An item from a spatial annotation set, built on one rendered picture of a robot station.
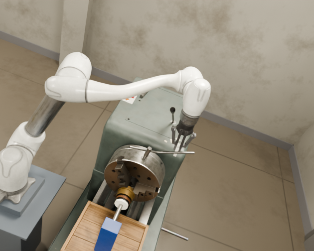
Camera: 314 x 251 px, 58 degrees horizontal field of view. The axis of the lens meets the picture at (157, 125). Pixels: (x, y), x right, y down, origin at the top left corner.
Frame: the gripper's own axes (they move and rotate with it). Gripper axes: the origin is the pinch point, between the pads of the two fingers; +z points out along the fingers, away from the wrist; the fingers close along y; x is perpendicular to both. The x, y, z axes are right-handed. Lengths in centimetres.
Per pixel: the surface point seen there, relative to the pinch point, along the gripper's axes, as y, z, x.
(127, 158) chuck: -22.1, 7.0, -10.3
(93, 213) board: -31, 40, -26
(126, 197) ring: -15.9, 18.3, -24.8
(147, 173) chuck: -10.3, 11.2, -11.9
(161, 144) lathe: -8.5, 5.8, 6.7
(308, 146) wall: 164, 106, 207
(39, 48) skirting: -222, 108, 224
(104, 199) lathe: -30, 44, -13
